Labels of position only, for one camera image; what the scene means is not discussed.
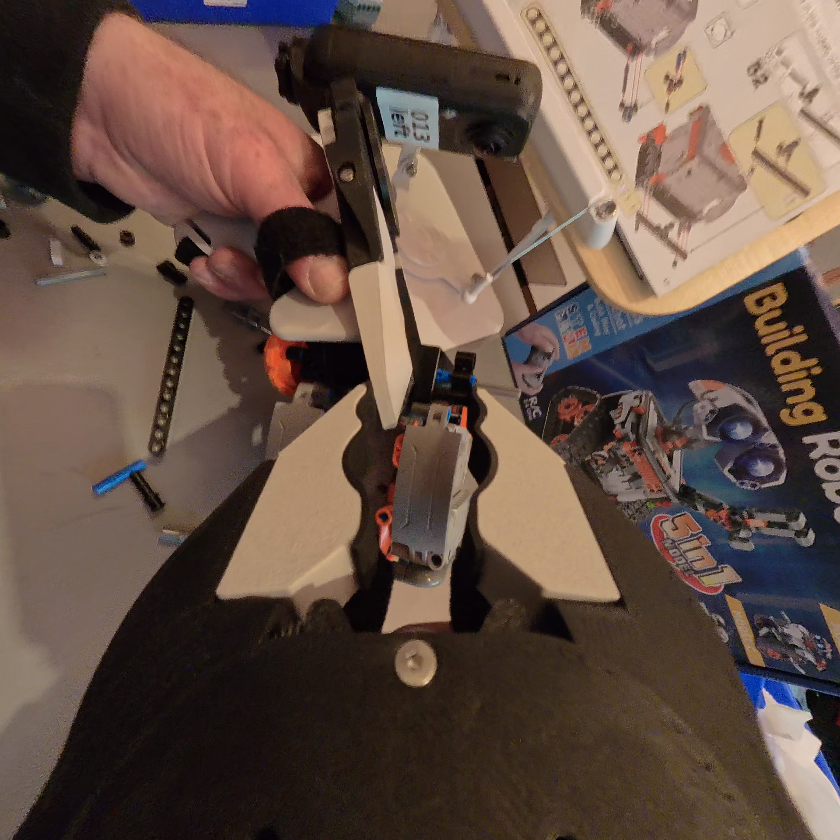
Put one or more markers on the blue bin with white label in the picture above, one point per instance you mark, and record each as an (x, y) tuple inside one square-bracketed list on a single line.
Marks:
[(229, 13)]

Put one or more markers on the person's left forearm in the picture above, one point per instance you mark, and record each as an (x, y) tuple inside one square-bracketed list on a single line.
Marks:
[(46, 85)]

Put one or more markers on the grey tube connector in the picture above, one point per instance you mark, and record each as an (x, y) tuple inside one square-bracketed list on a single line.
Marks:
[(172, 537)]

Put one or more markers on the grey thin axle rod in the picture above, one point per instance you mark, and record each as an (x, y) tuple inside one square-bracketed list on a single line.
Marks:
[(70, 277)]

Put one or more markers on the small white bar piece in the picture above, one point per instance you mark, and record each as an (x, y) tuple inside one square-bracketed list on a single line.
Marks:
[(56, 251)]

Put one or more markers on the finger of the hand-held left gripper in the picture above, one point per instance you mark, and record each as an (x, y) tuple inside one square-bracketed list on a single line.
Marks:
[(380, 328)]

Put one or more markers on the grey block assembly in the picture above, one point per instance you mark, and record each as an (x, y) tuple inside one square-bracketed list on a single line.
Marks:
[(359, 9)]

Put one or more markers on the blue connector pin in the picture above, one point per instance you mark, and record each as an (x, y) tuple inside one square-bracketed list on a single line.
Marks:
[(118, 477)]

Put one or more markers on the printed instruction booklet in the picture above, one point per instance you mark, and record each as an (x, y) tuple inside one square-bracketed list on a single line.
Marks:
[(722, 98)]

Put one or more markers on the building block robot vehicle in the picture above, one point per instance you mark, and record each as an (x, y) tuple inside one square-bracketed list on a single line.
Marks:
[(433, 485)]

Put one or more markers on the black long holed beam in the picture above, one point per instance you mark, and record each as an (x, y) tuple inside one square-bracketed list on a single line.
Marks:
[(170, 377)]

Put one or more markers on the wooden book holder board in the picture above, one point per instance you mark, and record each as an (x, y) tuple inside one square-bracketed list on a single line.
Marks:
[(722, 275)]

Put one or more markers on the black long pin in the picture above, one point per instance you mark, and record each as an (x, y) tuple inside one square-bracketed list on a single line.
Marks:
[(148, 491)]

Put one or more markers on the white knob rod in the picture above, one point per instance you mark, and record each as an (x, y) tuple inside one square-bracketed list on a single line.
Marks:
[(478, 287)]

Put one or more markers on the black short pin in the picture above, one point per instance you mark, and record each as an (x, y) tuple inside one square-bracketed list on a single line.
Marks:
[(88, 245)]

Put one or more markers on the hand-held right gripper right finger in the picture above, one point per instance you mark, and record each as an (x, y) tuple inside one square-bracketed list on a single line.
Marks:
[(544, 525)]

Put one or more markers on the person's left hand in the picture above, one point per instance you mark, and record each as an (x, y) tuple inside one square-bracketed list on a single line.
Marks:
[(184, 131)]

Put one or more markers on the printed robot kit box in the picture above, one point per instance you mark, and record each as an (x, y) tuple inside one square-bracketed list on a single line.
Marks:
[(656, 394)]

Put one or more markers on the clear plastic bags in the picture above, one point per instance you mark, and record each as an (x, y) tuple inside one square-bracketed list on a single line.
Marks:
[(794, 754)]

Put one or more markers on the black stub connector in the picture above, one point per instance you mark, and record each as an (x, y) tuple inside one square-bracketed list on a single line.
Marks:
[(170, 272)]

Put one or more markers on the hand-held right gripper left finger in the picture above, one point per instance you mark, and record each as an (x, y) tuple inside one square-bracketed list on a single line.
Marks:
[(295, 525)]

